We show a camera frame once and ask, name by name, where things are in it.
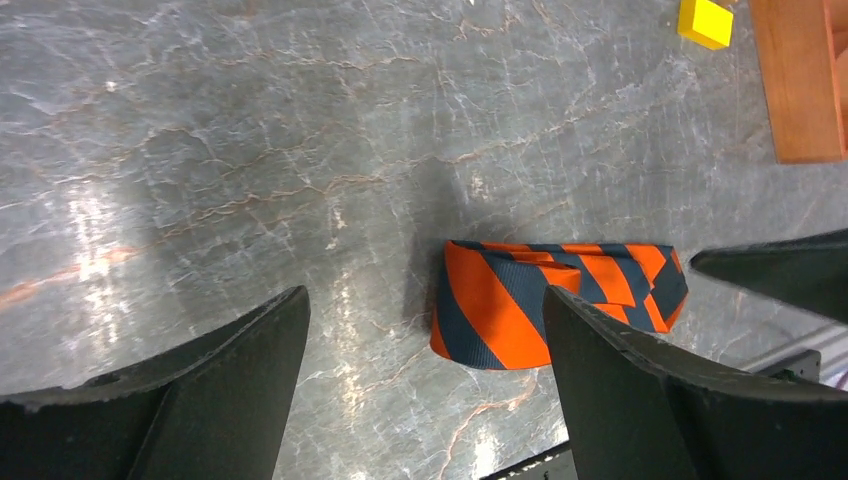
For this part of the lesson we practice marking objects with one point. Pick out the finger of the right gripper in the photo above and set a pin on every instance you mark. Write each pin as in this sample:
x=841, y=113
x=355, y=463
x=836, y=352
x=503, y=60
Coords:
x=808, y=273

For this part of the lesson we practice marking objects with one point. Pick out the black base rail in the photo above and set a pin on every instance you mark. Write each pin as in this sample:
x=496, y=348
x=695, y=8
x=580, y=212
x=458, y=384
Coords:
x=670, y=413

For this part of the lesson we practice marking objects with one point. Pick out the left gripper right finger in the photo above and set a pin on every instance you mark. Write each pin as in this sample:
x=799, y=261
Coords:
x=807, y=443

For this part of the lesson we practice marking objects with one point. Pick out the yellow block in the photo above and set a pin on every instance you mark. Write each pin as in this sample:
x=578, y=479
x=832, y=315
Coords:
x=706, y=23

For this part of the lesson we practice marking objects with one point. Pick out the orange navy striped tie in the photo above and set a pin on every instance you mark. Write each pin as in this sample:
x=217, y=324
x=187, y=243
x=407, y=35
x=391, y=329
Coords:
x=488, y=311

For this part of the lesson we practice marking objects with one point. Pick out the wooden compartment tray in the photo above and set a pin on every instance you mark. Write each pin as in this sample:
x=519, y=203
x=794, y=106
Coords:
x=802, y=51

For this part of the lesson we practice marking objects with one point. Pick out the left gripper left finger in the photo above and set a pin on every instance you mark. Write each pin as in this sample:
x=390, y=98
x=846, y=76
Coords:
x=215, y=407

